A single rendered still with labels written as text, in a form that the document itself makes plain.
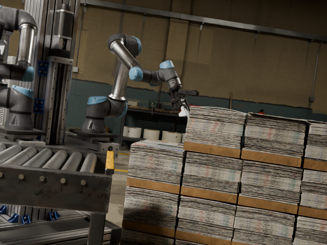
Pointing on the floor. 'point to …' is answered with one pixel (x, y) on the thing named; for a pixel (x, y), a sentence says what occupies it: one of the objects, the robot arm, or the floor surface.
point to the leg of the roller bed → (96, 228)
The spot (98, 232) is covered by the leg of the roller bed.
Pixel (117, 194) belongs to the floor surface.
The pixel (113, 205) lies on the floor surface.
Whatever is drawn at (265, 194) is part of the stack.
